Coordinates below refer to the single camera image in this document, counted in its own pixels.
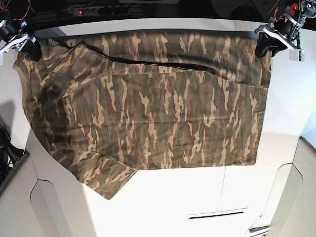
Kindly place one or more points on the black bag at left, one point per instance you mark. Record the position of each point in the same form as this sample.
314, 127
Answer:
9, 154

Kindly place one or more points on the camouflage T-shirt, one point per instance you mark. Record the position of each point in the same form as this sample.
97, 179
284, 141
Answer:
106, 106

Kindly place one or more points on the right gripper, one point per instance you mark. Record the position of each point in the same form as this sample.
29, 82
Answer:
11, 33

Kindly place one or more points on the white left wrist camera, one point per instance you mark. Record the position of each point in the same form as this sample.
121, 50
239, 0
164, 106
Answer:
296, 55

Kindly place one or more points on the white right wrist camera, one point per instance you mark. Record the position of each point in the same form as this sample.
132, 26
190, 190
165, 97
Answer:
1, 59

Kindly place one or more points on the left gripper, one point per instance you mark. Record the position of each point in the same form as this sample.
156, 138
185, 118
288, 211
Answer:
276, 36

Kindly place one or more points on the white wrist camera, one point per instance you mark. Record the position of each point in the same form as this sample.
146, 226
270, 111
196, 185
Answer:
1, 59
296, 55

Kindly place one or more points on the black power strip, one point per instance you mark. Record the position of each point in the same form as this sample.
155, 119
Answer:
80, 11

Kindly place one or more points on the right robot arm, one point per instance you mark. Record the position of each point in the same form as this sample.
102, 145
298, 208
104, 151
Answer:
15, 10

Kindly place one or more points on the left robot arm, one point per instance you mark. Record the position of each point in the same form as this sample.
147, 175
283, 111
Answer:
294, 8

